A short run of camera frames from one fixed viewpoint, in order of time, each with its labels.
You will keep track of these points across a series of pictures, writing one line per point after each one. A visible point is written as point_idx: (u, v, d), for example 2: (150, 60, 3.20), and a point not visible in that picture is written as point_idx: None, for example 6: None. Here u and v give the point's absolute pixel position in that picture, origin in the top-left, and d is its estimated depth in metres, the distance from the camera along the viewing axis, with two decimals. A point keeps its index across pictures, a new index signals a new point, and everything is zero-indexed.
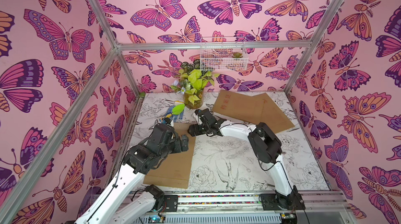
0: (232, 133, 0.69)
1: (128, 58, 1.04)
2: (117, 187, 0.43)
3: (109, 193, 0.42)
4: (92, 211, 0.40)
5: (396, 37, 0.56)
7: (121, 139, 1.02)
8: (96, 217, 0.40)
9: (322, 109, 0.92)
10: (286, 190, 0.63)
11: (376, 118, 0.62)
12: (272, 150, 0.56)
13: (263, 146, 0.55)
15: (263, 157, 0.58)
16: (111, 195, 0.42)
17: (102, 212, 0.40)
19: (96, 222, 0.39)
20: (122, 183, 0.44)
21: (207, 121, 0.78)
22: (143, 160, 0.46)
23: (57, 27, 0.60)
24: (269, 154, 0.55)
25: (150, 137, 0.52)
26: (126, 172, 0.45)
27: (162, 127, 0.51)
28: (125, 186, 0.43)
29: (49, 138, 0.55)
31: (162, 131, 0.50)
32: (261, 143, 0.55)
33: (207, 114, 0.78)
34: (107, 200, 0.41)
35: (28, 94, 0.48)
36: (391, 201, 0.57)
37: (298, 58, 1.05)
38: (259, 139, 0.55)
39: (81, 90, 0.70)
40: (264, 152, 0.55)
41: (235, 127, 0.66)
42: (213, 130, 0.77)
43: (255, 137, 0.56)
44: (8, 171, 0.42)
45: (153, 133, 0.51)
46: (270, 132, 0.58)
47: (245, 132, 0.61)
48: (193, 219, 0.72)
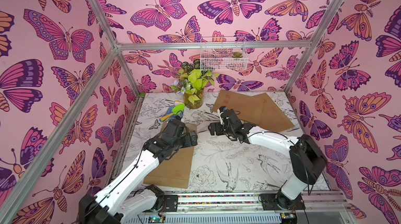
0: (264, 143, 0.59)
1: (128, 58, 1.04)
2: (138, 167, 0.48)
3: (129, 173, 0.46)
4: (114, 185, 0.43)
5: (396, 37, 0.56)
7: (121, 139, 1.02)
8: (117, 191, 0.42)
9: (322, 109, 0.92)
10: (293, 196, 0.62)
11: (375, 118, 0.62)
12: (317, 169, 0.47)
13: (308, 164, 0.45)
15: (302, 176, 0.48)
16: (131, 174, 0.46)
17: (122, 187, 0.43)
19: (117, 196, 0.42)
20: (142, 164, 0.48)
21: (233, 125, 0.71)
22: (160, 150, 0.52)
23: (57, 27, 0.60)
24: (313, 174, 0.45)
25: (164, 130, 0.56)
26: (148, 155, 0.51)
27: (176, 121, 0.58)
28: (144, 167, 0.48)
29: (49, 138, 0.55)
31: (176, 125, 0.58)
32: (305, 159, 0.46)
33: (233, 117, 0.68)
34: (128, 178, 0.45)
35: (28, 94, 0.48)
36: (391, 201, 0.57)
37: (298, 58, 1.05)
38: (304, 155, 0.46)
39: (81, 90, 0.70)
40: (308, 172, 0.45)
41: (270, 138, 0.56)
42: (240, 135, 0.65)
43: (300, 151, 0.46)
44: (7, 171, 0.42)
45: (167, 128, 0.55)
46: (315, 148, 0.48)
47: (282, 144, 0.52)
48: (193, 219, 0.72)
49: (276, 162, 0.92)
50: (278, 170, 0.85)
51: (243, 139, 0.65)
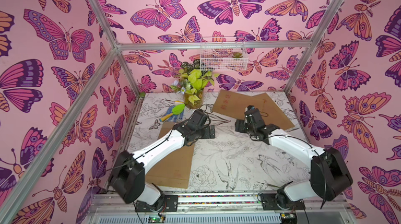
0: (285, 147, 0.57)
1: (128, 58, 1.04)
2: (168, 141, 0.53)
3: (161, 143, 0.51)
4: (148, 149, 0.49)
5: (396, 37, 0.56)
7: (121, 139, 1.03)
8: (151, 154, 0.47)
9: (322, 109, 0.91)
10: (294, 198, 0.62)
11: (375, 118, 0.62)
12: (339, 186, 0.44)
13: (330, 178, 0.43)
15: (320, 189, 0.45)
16: (163, 144, 0.51)
17: (155, 153, 0.48)
19: (151, 157, 0.47)
20: (172, 140, 0.54)
21: (255, 122, 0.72)
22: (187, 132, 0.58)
23: (57, 27, 0.60)
24: (332, 190, 0.43)
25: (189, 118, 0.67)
26: (177, 134, 0.57)
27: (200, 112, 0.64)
28: (174, 142, 0.54)
29: (49, 138, 0.55)
31: (201, 115, 0.64)
32: (327, 172, 0.43)
33: (257, 116, 0.69)
34: (160, 147, 0.50)
35: (28, 94, 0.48)
36: (391, 201, 0.57)
37: (298, 58, 1.05)
38: (327, 167, 0.43)
39: (81, 90, 0.70)
40: (327, 186, 0.43)
41: (293, 143, 0.54)
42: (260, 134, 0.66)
43: (323, 162, 0.44)
44: (8, 171, 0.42)
45: (193, 116, 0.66)
46: (341, 163, 0.45)
47: (305, 152, 0.49)
48: (193, 219, 0.72)
49: (276, 162, 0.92)
50: (278, 170, 0.85)
51: (262, 138, 0.65)
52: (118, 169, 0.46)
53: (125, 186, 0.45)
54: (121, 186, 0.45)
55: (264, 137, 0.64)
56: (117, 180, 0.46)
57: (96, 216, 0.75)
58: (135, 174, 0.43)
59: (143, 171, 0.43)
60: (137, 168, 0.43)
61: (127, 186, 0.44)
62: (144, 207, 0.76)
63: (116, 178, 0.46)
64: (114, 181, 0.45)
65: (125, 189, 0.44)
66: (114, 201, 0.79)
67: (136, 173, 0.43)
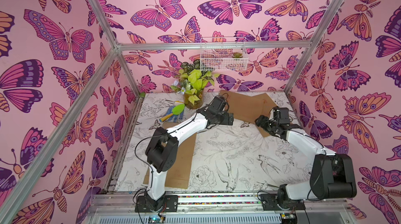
0: (300, 143, 0.58)
1: (128, 58, 1.04)
2: (195, 121, 0.61)
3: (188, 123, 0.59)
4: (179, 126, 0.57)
5: (397, 37, 0.56)
7: (121, 139, 1.03)
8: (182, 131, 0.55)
9: (322, 109, 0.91)
10: (293, 197, 0.62)
11: (376, 118, 0.62)
12: (338, 189, 0.43)
13: (327, 177, 0.44)
15: (316, 186, 0.46)
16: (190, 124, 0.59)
17: (185, 129, 0.56)
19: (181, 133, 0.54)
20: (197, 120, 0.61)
21: (279, 118, 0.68)
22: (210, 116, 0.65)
23: (57, 27, 0.60)
24: (327, 189, 0.43)
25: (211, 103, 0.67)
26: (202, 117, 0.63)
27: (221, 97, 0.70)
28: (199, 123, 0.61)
29: (49, 138, 0.55)
31: (221, 101, 0.70)
32: (328, 169, 0.44)
33: (284, 113, 0.70)
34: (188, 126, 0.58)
35: (28, 94, 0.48)
36: (391, 201, 0.57)
37: (298, 58, 1.05)
38: (329, 166, 0.44)
39: (81, 90, 0.70)
40: (324, 183, 0.43)
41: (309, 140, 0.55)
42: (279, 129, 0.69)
43: (329, 160, 0.45)
44: (8, 171, 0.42)
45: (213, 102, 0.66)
46: (349, 170, 0.44)
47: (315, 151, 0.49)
48: (193, 219, 0.72)
49: (276, 162, 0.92)
50: (278, 170, 0.85)
51: (281, 133, 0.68)
52: (155, 143, 0.54)
53: (162, 156, 0.52)
54: (158, 157, 0.53)
55: (283, 132, 0.67)
56: (154, 151, 0.54)
57: (96, 217, 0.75)
58: (171, 145, 0.50)
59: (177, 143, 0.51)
60: (172, 141, 0.50)
61: (165, 156, 0.51)
62: (144, 207, 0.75)
63: (152, 150, 0.54)
64: (151, 152, 0.54)
65: (162, 159, 0.52)
66: (114, 201, 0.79)
67: (173, 145, 0.50)
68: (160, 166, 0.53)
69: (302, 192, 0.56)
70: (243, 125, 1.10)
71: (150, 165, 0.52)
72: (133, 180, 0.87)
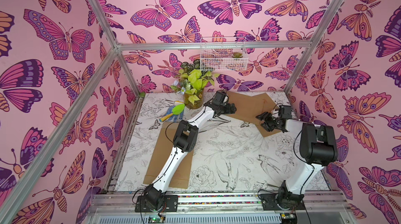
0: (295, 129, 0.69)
1: (128, 58, 1.04)
2: (206, 112, 0.80)
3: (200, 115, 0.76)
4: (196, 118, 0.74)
5: (396, 37, 0.56)
7: (121, 139, 1.03)
8: (198, 121, 0.73)
9: (322, 109, 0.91)
10: (292, 188, 0.64)
11: (376, 118, 0.62)
12: (319, 149, 0.52)
13: (312, 140, 0.53)
15: (303, 149, 0.56)
16: (203, 115, 0.77)
17: (199, 119, 0.74)
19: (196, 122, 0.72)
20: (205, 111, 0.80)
21: (282, 114, 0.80)
22: (216, 107, 0.84)
23: (57, 27, 0.60)
24: (311, 150, 0.52)
25: (213, 97, 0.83)
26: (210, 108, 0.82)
27: (222, 92, 0.88)
28: (208, 113, 0.79)
29: (50, 138, 0.55)
31: (222, 94, 0.89)
32: (311, 133, 0.54)
33: (287, 108, 0.82)
34: (201, 116, 0.76)
35: (28, 94, 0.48)
36: (391, 201, 0.57)
37: (298, 58, 1.05)
38: (313, 131, 0.54)
39: (81, 90, 0.70)
40: (309, 145, 0.52)
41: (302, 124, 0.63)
42: (280, 121, 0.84)
43: (313, 126, 0.55)
44: (7, 171, 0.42)
45: (215, 95, 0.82)
46: (330, 136, 0.53)
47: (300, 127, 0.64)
48: (193, 219, 0.72)
49: (276, 162, 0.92)
50: (278, 170, 0.85)
51: (281, 125, 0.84)
52: (180, 131, 0.71)
53: (186, 141, 0.71)
54: (183, 141, 0.71)
55: (282, 124, 0.78)
56: (180, 138, 0.72)
57: (96, 217, 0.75)
58: (195, 131, 0.68)
59: (198, 129, 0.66)
60: (194, 129, 0.68)
61: (189, 140, 0.69)
62: (144, 207, 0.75)
63: (178, 137, 0.72)
64: (178, 138, 0.72)
65: (188, 141, 0.70)
66: (114, 201, 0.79)
67: (196, 131, 0.68)
68: (186, 148, 0.70)
69: (298, 177, 0.60)
70: (243, 125, 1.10)
71: (175, 147, 0.71)
72: (133, 180, 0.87)
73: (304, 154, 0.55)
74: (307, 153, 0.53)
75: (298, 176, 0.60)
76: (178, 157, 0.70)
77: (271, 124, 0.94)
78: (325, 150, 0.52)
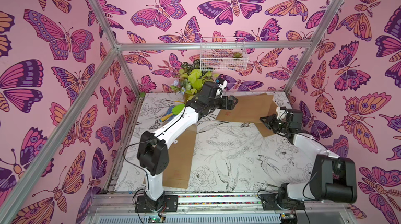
0: (305, 148, 0.58)
1: (128, 58, 1.04)
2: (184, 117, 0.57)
3: (177, 121, 0.55)
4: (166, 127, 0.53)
5: (396, 37, 0.56)
7: (121, 139, 1.03)
8: (169, 132, 0.51)
9: (322, 109, 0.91)
10: (290, 196, 0.63)
11: (376, 118, 0.62)
12: (335, 189, 0.43)
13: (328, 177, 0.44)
15: (315, 184, 0.47)
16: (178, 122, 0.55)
17: (174, 129, 0.52)
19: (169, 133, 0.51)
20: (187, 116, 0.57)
21: (290, 121, 0.75)
22: (200, 108, 0.60)
23: (57, 27, 0.60)
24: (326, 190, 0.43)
25: (200, 93, 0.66)
26: (191, 110, 0.59)
27: (211, 85, 0.62)
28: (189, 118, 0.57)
29: (50, 138, 0.55)
31: (210, 87, 0.61)
32: (328, 169, 0.44)
33: (297, 116, 0.68)
34: (176, 124, 0.54)
35: (28, 94, 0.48)
36: (391, 201, 0.57)
37: (298, 58, 1.05)
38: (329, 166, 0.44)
39: (81, 90, 0.70)
40: (322, 183, 0.44)
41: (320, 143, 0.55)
42: (287, 132, 0.69)
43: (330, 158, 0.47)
44: (8, 171, 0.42)
45: (203, 90, 0.64)
46: (350, 172, 0.43)
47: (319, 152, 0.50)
48: (192, 220, 0.71)
49: (276, 162, 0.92)
50: (278, 170, 0.85)
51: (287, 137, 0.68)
52: (143, 147, 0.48)
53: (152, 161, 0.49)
54: (150, 160, 0.50)
55: (290, 136, 0.67)
56: (145, 155, 0.51)
57: (96, 217, 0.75)
58: (159, 150, 0.46)
59: (166, 146, 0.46)
60: (161, 145, 0.47)
61: (155, 161, 0.48)
62: (144, 207, 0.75)
63: (143, 154, 0.52)
64: (142, 156, 0.51)
65: (154, 162, 0.48)
66: (114, 201, 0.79)
67: (161, 150, 0.47)
68: (153, 169, 0.49)
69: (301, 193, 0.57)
70: (243, 125, 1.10)
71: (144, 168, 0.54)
72: (133, 180, 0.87)
73: (317, 193, 0.45)
74: (320, 192, 0.44)
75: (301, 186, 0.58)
76: (152, 179, 0.56)
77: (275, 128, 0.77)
78: (341, 190, 0.43)
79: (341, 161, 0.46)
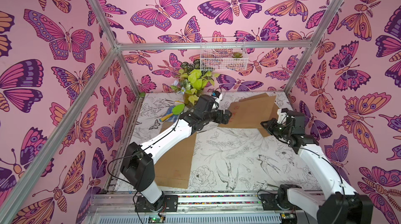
0: (313, 167, 0.51)
1: (128, 58, 1.04)
2: (175, 130, 0.54)
3: (167, 133, 0.52)
4: (155, 140, 0.49)
5: (396, 37, 0.56)
7: (121, 139, 1.03)
8: (158, 145, 0.48)
9: (322, 109, 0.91)
10: (290, 201, 0.63)
11: (376, 118, 0.62)
12: None
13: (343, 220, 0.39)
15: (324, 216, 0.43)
16: (169, 135, 0.52)
17: (163, 143, 0.49)
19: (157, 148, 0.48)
20: (179, 129, 0.54)
21: (293, 127, 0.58)
22: (194, 121, 0.58)
23: (57, 27, 0.60)
24: None
25: (196, 106, 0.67)
26: (184, 124, 0.56)
27: (206, 97, 0.61)
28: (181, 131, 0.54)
29: (49, 138, 0.55)
31: (207, 101, 0.60)
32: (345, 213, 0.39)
33: (299, 120, 0.60)
34: (167, 137, 0.51)
35: (28, 94, 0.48)
36: (391, 201, 0.57)
37: (298, 58, 1.05)
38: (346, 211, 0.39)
39: (81, 90, 0.70)
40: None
41: (333, 168, 0.48)
42: (292, 140, 0.59)
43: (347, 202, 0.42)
44: (8, 171, 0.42)
45: (199, 103, 0.62)
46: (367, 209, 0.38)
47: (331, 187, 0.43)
48: (193, 220, 0.72)
49: (276, 162, 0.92)
50: (278, 170, 0.85)
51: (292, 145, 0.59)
52: (129, 160, 0.46)
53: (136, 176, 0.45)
54: (133, 174, 0.47)
55: (295, 144, 0.58)
56: (129, 169, 0.47)
57: (96, 217, 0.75)
58: (144, 165, 0.43)
59: (151, 162, 0.44)
60: (145, 160, 0.43)
61: (138, 177, 0.45)
62: (144, 207, 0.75)
63: (127, 168, 0.48)
64: (127, 171, 0.48)
65: (137, 178, 0.45)
66: (114, 201, 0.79)
67: (145, 165, 0.43)
68: (135, 185, 0.45)
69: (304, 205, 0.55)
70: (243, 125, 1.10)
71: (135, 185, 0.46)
72: None
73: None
74: None
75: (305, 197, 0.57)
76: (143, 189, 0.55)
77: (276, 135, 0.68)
78: None
79: (358, 200, 0.40)
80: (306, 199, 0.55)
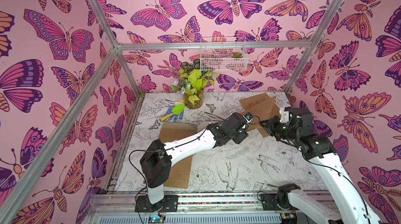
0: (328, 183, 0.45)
1: (128, 58, 1.04)
2: (200, 139, 0.53)
3: (192, 141, 0.52)
4: (179, 143, 0.50)
5: (396, 37, 0.56)
7: (121, 139, 1.02)
8: (180, 150, 0.49)
9: (322, 109, 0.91)
10: (292, 203, 0.63)
11: (375, 118, 0.62)
12: None
13: None
15: None
16: (193, 143, 0.51)
17: (185, 149, 0.49)
19: (179, 152, 0.48)
20: (203, 140, 0.54)
21: (301, 128, 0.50)
22: (219, 136, 0.56)
23: (57, 28, 0.60)
24: None
25: (226, 120, 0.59)
26: (210, 134, 0.56)
27: (239, 116, 0.59)
28: (205, 142, 0.53)
29: (49, 138, 0.55)
31: (238, 119, 0.58)
32: None
33: (306, 119, 0.50)
34: (190, 144, 0.51)
35: (28, 94, 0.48)
36: (391, 201, 0.57)
37: (298, 58, 1.05)
38: None
39: (81, 90, 0.70)
40: None
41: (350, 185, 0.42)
42: (305, 145, 0.48)
43: None
44: (8, 171, 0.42)
45: (230, 118, 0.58)
46: None
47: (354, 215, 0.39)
48: (193, 220, 0.72)
49: (276, 162, 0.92)
50: (278, 170, 0.85)
51: (304, 151, 0.49)
52: (150, 155, 0.48)
53: (151, 174, 0.46)
54: (149, 169, 0.48)
55: (308, 151, 0.48)
56: (147, 163, 0.49)
57: (96, 217, 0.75)
58: (163, 165, 0.44)
59: (169, 163, 0.45)
60: (164, 161, 0.44)
61: (153, 175, 0.46)
62: (144, 207, 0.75)
63: (146, 161, 0.50)
64: (144, 163, 0.50)
65: (152, 175, 0.46)
66: (114, 201, 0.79)
67: (163, 165, 0.44)
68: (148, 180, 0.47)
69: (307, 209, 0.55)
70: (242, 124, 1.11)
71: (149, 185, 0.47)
72: (133, 180, 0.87)
73: None
74: None
75: (305, 202, 0.57)
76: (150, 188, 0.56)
77: (278, 136, 0.66)
78: None
79: None
80: (311, 206, 0.55)
